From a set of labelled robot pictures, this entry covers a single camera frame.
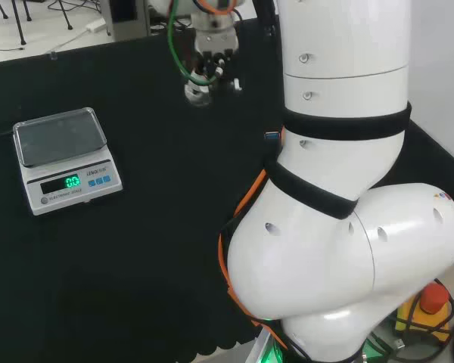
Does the black bench cloth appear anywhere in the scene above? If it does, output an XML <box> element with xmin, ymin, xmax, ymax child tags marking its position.
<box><xmin>0</xmin><ymin>14</ymin><xmax>454</xmax><ymax>363</ymax></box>

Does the yellow stop button red cap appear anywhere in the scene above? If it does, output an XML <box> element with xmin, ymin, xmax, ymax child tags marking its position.
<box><xmin>395</xmin><ymin>281</ymin><xmax>454</xmax><ymax>345</ymax></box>

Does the orange cable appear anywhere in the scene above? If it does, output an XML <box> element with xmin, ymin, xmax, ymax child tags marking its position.
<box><xmin>218</xmin><ymin>126</ymin><xmax>288</xmax><ymax>351</ymax></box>

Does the black tripod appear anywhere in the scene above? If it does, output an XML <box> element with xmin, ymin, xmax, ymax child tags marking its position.
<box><xmin>0</xmin><ymin>0</ymin><xmax>75</xmax><ymax>46</ymax></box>

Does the clear glass beaker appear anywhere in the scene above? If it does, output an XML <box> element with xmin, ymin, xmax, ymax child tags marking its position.
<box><xmin>184</xmin><ymin>70</ymin><xmax>214</xmax><ymax>107</ymax></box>

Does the grey metal post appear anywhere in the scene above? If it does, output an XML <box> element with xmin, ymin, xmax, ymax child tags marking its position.
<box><xmin>98</xmin><ymin>0</ymin><xmax>152</xmax><ymax>42</ymax></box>

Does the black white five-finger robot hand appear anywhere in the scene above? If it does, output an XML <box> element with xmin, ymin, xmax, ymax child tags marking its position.
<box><xmin>192</xmin><ymin>26</ymin><xmax>244</xmax><ymax>92</ymax></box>

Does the green cable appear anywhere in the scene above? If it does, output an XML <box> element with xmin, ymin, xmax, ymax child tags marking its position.
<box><xmin>167</xmin><ymin>0</ymin><xmax>220</xmax><ymax>86</ymax></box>

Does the white electronic balance steel pan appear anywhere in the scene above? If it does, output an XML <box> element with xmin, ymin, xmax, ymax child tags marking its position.
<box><xmin>12</xmin><ymin>107</ymin><xmax>124</xmax><ymax>216</ymax></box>

